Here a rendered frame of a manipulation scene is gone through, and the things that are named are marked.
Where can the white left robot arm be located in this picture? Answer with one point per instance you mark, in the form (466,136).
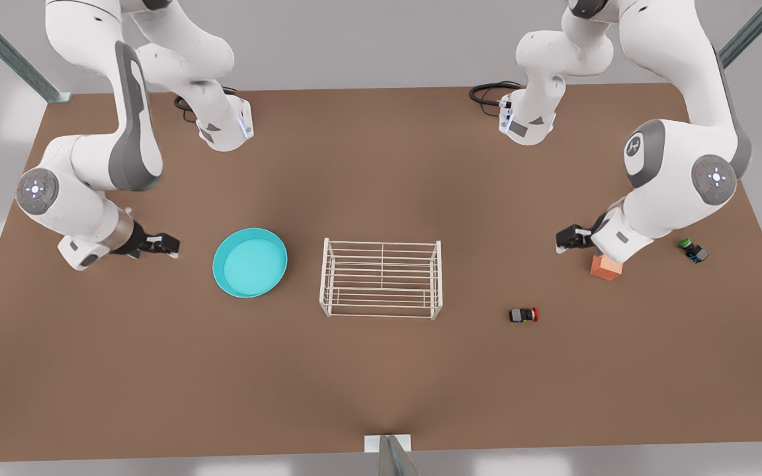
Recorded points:
(678,165)

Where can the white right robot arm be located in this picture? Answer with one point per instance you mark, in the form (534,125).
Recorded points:
(90,158)

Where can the turquoise round plate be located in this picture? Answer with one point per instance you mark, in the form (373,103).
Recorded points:
(250,262)

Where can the orange cube block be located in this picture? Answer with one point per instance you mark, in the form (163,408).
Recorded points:
(605,267)

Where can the red button switch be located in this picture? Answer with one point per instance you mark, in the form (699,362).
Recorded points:
(523,315)

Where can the green button switch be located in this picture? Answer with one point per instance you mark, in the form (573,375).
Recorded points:
(692,250)

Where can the silver frame post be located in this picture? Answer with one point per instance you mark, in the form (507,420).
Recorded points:
(391,456)
(751,30)
(7,49)

